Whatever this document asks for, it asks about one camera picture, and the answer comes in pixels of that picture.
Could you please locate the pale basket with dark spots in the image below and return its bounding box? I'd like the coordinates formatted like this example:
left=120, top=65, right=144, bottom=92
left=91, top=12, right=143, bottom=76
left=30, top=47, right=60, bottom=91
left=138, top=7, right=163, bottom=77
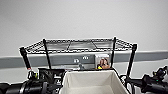
left=58, top=69, right=131, bottom=94

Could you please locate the white picture card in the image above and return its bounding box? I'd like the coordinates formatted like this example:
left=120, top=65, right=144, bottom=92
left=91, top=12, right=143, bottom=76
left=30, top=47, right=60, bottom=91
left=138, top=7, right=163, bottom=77
left=94, top=53, right=112, bottom=71

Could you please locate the thin black cable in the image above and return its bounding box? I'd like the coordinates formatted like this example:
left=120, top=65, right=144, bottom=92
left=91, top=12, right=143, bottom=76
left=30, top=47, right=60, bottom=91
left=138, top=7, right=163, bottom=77
left=119, top=74, right=143, bottom=94

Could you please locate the black wire shelf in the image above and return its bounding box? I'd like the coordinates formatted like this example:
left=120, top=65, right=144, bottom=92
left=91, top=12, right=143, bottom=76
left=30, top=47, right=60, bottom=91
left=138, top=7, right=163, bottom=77
left=18, top=35, right=139, bottom=94

